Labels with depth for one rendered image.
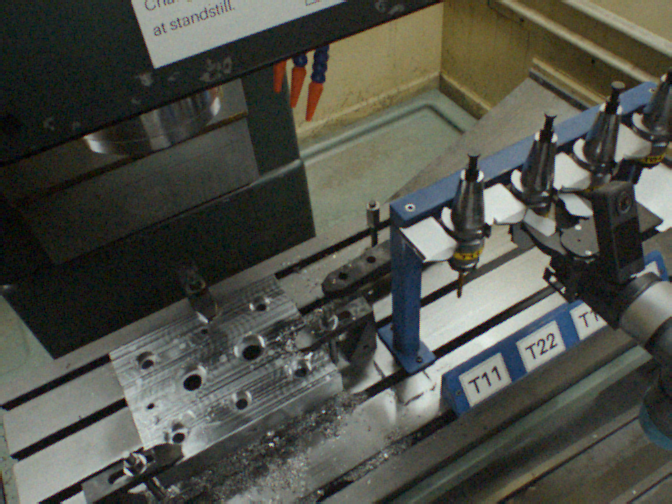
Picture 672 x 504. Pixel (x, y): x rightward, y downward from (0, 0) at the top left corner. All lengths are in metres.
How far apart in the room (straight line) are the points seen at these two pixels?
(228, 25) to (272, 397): 0.61
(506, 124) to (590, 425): 0.80
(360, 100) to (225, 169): 0.73
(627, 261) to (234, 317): 0.58
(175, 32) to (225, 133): 0.86
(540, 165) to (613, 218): 0.12
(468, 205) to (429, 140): 1.19
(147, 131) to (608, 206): 0.49
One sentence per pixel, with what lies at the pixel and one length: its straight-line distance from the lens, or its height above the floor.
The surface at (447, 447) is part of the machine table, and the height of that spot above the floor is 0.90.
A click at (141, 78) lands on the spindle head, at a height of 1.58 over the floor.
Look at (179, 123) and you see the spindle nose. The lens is 0.59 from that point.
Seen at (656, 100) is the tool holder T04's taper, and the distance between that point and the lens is 0.95.
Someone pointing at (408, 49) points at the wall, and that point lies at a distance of 1.96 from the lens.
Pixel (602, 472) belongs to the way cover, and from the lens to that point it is 1.18.
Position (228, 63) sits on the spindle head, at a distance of 0.43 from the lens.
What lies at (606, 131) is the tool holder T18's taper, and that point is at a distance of 0.87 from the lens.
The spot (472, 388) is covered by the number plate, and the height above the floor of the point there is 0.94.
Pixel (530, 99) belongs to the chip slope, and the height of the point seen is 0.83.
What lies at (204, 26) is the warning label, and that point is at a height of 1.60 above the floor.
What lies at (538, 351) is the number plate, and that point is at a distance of 1.02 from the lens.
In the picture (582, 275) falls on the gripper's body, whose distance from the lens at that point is 0.80.
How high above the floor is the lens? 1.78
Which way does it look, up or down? 48 degrees down
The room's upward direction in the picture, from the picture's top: 7 degrees counter-clockwise
